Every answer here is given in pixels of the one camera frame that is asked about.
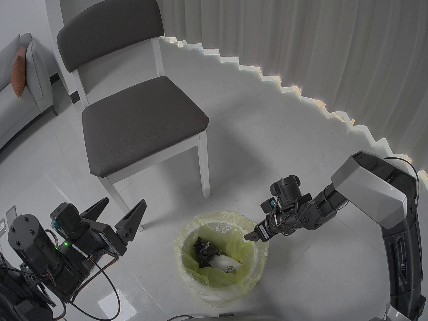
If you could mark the white curtain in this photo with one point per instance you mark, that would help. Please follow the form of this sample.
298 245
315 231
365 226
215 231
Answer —
301 28

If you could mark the black plastic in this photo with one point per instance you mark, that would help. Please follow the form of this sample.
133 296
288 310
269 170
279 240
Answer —
204 249

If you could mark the grey padded white-legged chair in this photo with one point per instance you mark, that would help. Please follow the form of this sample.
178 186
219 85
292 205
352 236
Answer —
143 122

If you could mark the orange cushion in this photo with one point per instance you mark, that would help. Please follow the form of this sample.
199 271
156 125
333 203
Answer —
19 72

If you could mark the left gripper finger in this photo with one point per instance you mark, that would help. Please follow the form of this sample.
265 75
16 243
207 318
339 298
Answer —
97 211
130 222

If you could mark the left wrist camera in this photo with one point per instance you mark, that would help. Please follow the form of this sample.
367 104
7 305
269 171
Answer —
67 217

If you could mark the white trash bin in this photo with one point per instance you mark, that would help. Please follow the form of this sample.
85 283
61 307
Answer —
214 298

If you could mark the yellow plastic bag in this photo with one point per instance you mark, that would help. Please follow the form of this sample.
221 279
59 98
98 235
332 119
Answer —
247 256

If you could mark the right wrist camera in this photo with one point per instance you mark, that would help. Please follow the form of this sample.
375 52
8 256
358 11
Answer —
268 205

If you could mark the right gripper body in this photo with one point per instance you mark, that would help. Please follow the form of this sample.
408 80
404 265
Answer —
264 231

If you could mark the pale grey sofa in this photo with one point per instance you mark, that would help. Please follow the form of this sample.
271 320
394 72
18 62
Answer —
13 112

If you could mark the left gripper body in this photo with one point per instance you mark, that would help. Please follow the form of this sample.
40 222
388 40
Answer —
107 239

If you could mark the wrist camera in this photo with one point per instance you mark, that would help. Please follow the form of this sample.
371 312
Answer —
268 205
67 217

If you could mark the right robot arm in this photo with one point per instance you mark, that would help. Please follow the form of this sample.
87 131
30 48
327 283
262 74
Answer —
371 192

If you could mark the white printed wrapper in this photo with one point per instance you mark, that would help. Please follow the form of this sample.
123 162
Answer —
225 264

